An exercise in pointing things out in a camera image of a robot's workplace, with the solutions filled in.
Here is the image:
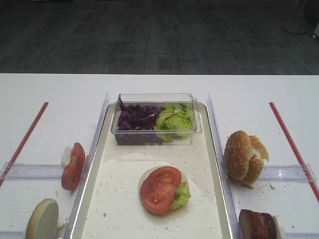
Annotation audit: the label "red tomato slice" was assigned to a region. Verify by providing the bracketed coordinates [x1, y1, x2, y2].
[140, 166, 181, 215]

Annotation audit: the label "green lettuce in container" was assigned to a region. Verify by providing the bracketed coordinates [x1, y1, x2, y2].
[154, 104, 193, 142]

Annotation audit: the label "lettuce leaf on bun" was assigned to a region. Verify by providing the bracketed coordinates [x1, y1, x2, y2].
[170, 182, 191, 210]

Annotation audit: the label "white tomato pusher block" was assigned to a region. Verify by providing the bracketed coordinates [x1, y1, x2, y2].
[61, 147, 72, 168]

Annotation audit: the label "remaining red tomato slices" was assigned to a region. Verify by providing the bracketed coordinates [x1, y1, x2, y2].
[61, 142, 86, 191]

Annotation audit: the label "sliced meat patties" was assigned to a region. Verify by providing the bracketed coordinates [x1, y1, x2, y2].
[239, 209, 277, 239]

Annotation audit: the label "white meat pusher block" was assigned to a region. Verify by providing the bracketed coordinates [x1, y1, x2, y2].
[272, 215, 286, 239]

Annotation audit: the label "clear plastic container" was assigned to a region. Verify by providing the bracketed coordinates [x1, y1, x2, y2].
[111, 93, 201, 145]

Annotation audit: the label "chopped purple cabbage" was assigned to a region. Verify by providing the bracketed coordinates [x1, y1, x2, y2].
[118, 98, 164, 130]

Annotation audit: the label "bottom bun slice on tray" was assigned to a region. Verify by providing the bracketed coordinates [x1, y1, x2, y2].
[138, 165, 191, 215]

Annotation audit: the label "sesame bun front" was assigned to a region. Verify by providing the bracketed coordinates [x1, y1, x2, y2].
[224, 130, 251, 180]

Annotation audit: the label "sesame bun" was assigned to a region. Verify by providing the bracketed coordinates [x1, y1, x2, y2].
[242, 135, 269, 189]
[224, 130, 251, 180]

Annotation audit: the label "sesame bun back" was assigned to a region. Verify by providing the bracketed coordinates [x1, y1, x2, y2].
[242, 135, 269, 189]

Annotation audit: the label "white metal tray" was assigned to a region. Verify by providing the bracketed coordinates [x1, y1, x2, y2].
[81, 103, 230, 239]

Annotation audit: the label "right red strip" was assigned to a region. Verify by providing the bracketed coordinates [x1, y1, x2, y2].
[269, 102, 319, 200]

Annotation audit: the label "red strip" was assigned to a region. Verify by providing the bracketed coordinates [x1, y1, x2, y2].
[269, 102, 319, 200]
[0, 102, 49, 186]

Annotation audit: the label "upright bun slice left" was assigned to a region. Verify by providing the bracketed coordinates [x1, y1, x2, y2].
[25, 199, 59, 239]

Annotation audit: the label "left red strip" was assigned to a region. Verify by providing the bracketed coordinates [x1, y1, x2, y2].
[0, 102, 49, 186]

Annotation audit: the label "white floor stand base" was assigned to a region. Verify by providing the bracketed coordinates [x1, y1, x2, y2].
[282, 0, 308, 35]

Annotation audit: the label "right clear vertical rail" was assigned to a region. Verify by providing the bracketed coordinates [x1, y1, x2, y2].
[207, 94, 242, 239]

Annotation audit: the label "clear vertical rail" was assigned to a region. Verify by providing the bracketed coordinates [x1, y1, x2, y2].
[207, 94, 242, 239]
[62, 95, 110, 239]

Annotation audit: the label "left clear vertical rail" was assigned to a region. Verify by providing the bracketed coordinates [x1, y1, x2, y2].
[62, 95, 110, 239]

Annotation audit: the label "clear sesame bun holder rail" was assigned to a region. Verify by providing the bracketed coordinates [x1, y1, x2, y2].
[258, 164, 317, 182]

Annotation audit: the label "clear tomato holder rail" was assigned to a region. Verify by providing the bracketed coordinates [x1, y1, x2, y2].
[0, 163, 63, 180]

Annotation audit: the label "clear meat holder rail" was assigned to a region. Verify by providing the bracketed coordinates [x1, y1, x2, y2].
[285, 233, 319, 239]

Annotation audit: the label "clear bun slice holder rail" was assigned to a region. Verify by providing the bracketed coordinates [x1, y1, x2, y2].
[0, 231, 25, 239]

